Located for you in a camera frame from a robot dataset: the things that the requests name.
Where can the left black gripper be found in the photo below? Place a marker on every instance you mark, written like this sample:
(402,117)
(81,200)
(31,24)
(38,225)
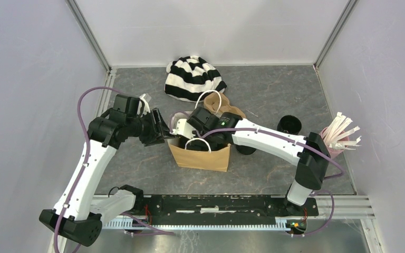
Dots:
(159,130)

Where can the brown paper bag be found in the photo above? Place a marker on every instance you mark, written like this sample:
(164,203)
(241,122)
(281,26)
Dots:
(197,153)

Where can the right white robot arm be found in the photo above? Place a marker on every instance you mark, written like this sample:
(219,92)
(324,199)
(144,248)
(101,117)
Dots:
(309,154)

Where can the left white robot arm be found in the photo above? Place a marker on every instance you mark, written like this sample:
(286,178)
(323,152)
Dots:
(74,216)

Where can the black white striped cloth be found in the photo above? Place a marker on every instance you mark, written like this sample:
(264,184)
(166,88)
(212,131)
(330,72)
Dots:
(188,77)

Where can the remaining cardboard carrier stack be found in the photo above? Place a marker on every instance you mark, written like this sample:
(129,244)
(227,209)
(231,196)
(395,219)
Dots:
(218,104)

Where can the white wrapped straws bundle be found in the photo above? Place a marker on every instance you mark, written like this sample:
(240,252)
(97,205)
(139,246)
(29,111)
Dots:
(339,132)

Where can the pink straw holder cup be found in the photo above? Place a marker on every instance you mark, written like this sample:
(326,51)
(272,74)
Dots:
(335,151)

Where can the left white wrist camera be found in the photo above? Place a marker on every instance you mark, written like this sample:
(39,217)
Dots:
(144,107)

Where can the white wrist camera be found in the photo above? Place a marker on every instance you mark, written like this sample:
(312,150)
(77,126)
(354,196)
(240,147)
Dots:
(182,128)
(144,107)

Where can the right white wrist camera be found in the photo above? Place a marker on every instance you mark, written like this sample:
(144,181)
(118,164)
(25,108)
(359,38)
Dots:
(182,128)

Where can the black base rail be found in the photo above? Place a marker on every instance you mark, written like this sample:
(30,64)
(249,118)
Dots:
(224,209)

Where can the left aluminium frame post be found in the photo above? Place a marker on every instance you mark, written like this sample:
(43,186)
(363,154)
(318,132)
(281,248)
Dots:
(81,20)

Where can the aluminium frame post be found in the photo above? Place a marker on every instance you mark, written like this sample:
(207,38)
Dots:
(81,20)
(344,16)

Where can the right aluminium frame post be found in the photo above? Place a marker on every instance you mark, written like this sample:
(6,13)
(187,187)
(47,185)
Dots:
(344,16)

